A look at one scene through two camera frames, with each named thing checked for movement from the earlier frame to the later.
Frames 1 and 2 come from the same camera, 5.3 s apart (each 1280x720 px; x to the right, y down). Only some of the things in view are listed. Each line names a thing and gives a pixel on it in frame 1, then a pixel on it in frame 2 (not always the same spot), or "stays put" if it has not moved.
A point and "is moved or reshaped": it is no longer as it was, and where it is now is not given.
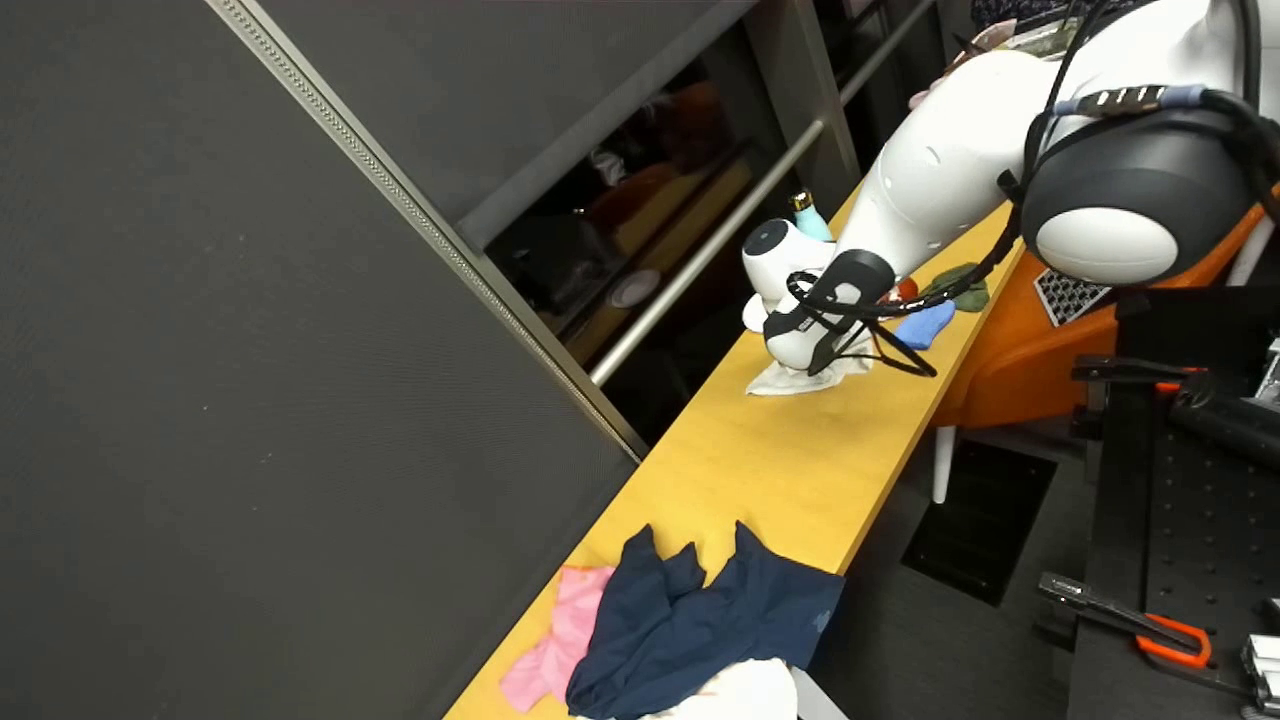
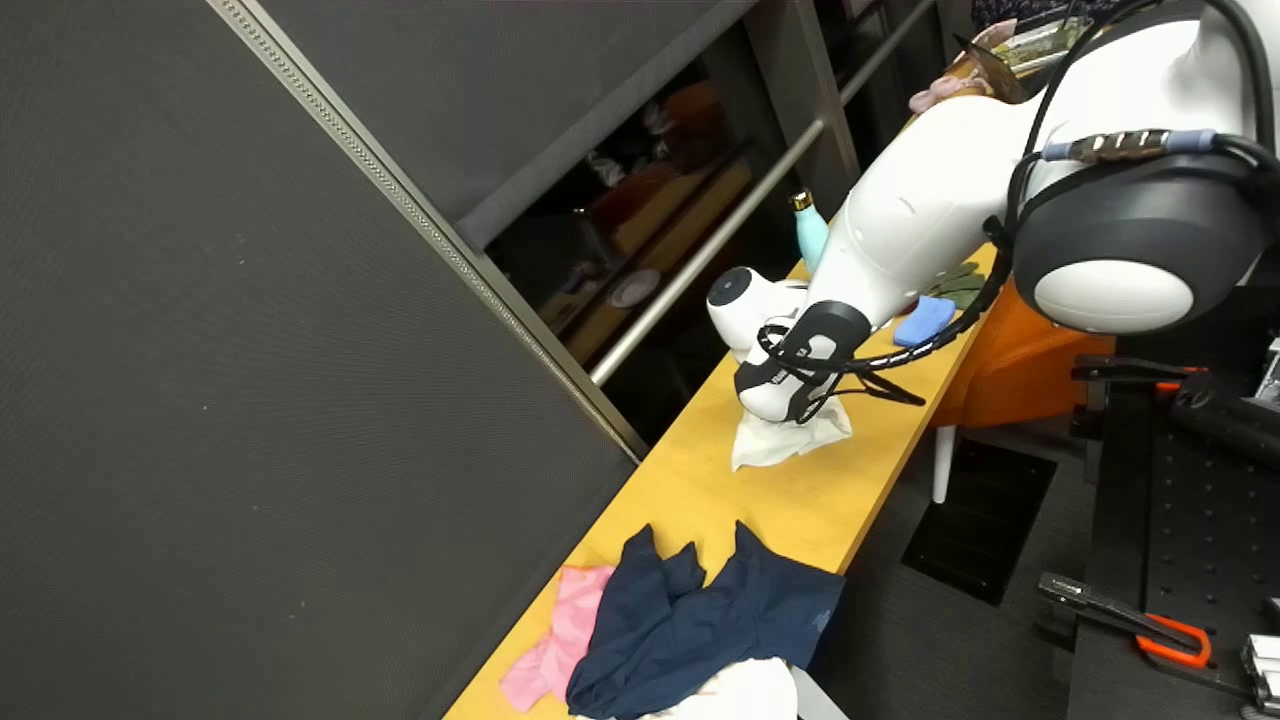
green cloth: x=971 y=299 stays put
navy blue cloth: x=664 y=631 stays put
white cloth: x=798 y=383 is moved or reshaped
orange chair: x=1025 y=364 stays put
